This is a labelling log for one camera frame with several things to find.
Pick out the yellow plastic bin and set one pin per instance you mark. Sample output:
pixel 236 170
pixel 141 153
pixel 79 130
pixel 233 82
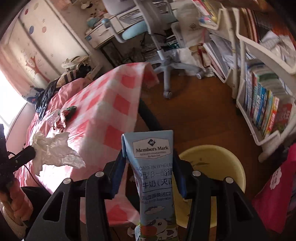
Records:
pixel 216 163

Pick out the pink bed duvet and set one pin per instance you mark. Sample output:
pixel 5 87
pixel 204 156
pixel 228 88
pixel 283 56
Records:
pixel 60 97

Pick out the white book shelf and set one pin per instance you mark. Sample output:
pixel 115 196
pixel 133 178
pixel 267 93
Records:
pixel 257 41

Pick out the white desk with drawers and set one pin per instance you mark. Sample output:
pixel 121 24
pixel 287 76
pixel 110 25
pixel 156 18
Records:
pixel 108 30

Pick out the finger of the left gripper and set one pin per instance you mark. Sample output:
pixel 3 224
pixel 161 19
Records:
pixel 22 158

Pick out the green plush toy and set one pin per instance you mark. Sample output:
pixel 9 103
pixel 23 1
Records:
pixel 67 114

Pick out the red white checkered tablecloth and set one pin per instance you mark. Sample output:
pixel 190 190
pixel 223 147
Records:
pixel 106 109

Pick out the striped tan pillow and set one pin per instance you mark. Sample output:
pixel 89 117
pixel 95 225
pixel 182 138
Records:
pixel 68 77

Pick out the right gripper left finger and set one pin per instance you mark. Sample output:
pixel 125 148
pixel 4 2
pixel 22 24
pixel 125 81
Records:
pixel 60 217

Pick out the clear plastic bottle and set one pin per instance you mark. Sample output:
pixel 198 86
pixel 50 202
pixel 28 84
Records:
pixel 57 120

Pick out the white tissue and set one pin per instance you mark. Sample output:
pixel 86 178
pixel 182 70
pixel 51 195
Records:
pixel 54 151

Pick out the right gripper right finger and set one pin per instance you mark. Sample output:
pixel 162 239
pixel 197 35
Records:
pixel 236 217

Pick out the grey blue office chair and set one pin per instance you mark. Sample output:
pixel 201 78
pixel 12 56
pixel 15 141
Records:
pixel 154 23

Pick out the white tote bag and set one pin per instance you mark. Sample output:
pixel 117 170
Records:
pixel 74 62

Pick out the black plastic bag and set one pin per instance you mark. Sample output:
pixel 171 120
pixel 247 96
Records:
pixel 44 98

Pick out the red shopping bag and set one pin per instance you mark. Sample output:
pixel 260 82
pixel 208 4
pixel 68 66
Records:
pixel 273 201

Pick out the white decorated wardrobe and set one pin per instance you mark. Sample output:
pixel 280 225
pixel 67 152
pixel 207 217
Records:
pixel 35 46

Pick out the blue milk carton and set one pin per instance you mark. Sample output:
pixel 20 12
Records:
pixel 150 155

